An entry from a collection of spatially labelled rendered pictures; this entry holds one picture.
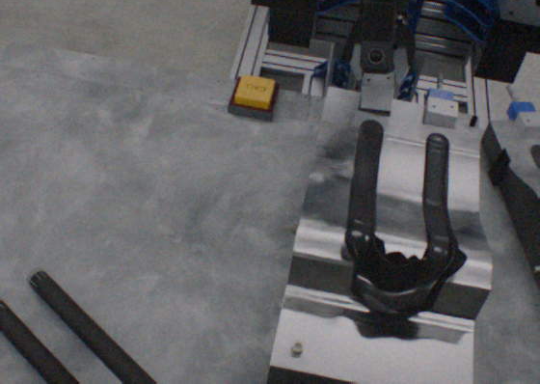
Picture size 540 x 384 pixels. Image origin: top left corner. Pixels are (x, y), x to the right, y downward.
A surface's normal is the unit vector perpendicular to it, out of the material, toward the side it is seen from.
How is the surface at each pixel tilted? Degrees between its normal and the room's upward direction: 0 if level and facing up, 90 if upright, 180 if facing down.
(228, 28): 0
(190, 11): 0
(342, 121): 0
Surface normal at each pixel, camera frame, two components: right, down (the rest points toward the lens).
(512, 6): -0.15, 0.75
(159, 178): 0.07, -0.64
